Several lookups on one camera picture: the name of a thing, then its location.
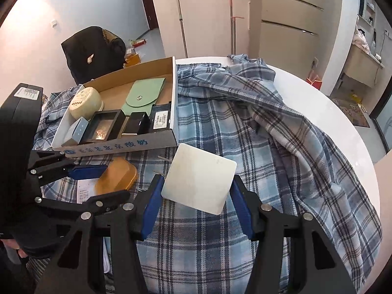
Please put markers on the person's left hand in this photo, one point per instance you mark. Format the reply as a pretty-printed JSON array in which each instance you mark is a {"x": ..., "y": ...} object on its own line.
[{"x": 11, "y": 243}]

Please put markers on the beige refrigerator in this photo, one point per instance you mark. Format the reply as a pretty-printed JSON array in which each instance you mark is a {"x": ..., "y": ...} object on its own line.
[{"x": 285, "y": 33}]

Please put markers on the orange translucent soap box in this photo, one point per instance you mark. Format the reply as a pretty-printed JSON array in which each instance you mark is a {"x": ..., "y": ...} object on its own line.
[{"x": 119, "y": 175}]

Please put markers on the green leather pouch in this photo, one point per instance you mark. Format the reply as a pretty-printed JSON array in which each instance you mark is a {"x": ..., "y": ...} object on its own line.
[{"x": 143, "y": 95}]

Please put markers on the white square box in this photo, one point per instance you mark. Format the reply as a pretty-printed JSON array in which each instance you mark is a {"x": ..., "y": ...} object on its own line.
[{"x": 199, "y": 179}]

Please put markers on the small black glossy box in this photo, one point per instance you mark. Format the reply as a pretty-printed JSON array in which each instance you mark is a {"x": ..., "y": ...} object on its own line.
[{"x": 138, "y": 123}]

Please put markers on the white rectangular case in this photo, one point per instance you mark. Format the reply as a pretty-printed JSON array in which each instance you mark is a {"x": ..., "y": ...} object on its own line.
[{"x": 85, "y": 190}]

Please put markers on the red broom stick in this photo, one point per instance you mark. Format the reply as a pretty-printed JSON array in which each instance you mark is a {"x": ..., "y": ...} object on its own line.
[{"x": 233, "y": 19}]

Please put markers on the grey blue small box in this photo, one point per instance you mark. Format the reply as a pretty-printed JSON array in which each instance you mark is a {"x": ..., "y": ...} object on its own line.
[{"x": 75, "y": 132}]

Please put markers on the black tray with clear lid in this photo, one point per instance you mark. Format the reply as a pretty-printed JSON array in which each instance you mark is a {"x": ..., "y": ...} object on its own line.
[{"x": 103, "y": 126}]

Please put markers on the red gift box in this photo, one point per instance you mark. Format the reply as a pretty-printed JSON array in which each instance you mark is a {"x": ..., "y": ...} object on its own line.
[{"x": 314, "y": 80}]

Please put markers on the beige sink cabinet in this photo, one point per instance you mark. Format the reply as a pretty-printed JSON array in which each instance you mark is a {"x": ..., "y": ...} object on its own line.
[{"x": 362, "y": 67}]

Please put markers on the chair with black jacket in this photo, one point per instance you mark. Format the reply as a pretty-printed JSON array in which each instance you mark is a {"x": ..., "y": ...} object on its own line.
[{"x": 93, "y": 52}]

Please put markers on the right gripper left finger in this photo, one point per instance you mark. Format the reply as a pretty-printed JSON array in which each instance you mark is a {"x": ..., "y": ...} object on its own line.
[{"x": 77, "y": 266}]

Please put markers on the patterned floor mat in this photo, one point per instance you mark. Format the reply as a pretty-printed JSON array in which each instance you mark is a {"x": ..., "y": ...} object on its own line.
[{"x": 352, "y": 111}]

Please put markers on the round cream tin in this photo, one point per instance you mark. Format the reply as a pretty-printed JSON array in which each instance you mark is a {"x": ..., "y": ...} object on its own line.
[{"x": 86, "y": 103}]

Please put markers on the cardboard tray box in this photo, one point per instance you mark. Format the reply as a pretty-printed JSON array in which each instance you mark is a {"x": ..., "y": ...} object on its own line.
[{"x": 114, "y": 88}]

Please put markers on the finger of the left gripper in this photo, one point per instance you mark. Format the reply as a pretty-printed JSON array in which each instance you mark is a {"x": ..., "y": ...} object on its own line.
[
  {"x": 85, "y": 172},
  {"x": 107, "y": 202}
]

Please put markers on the mop with metal handle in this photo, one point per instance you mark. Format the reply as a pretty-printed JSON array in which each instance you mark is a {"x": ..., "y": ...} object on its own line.
[{"x": 182, "y": 28}]

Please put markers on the dark red door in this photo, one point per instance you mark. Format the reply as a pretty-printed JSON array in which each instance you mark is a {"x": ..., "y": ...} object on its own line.
[{"x": 151, "y": 14}]

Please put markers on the black box with label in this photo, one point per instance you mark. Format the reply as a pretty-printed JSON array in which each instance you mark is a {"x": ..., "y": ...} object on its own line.
[{"x": 160, "y": 117}]

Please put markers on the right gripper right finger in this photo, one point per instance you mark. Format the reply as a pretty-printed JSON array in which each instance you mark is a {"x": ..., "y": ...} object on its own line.
[{"x": 314, "y": 264}]

